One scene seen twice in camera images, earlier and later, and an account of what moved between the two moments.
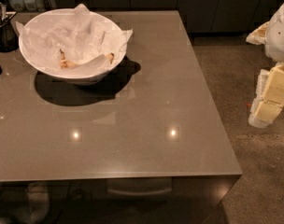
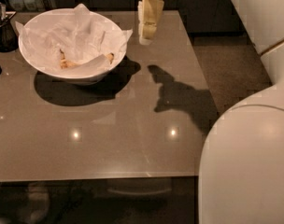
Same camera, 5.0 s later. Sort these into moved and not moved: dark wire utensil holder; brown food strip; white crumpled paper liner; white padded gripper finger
Moved: white padded gripper finger
Not moved: dark wire utensil holder; brown food strip; white crumpled paper liner
